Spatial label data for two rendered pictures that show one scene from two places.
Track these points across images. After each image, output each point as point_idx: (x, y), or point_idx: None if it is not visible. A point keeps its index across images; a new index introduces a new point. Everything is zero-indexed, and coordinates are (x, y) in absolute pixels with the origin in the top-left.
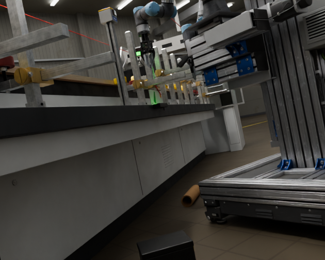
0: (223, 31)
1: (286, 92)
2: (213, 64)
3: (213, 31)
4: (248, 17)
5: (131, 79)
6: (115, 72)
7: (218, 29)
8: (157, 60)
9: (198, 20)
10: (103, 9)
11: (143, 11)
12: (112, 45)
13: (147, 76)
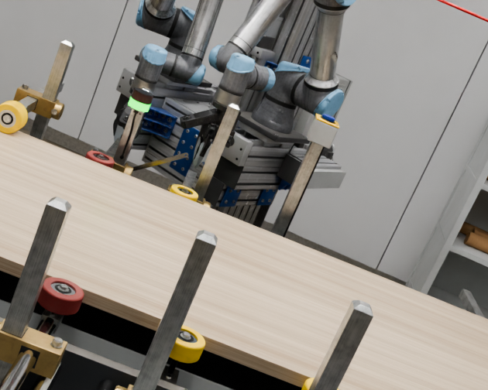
0: (323, 180)
1: (236, 213)
2: (256, 189)
3: (317, 175)
4: (342, 178)
5: (22, 120)
6: (286, 226)
7: (321, 176)
8: (63, 77)
9: (204, 73)
10: (334, 121)
11: (264, 82)
12: (308, 183)
13: (128, 154)
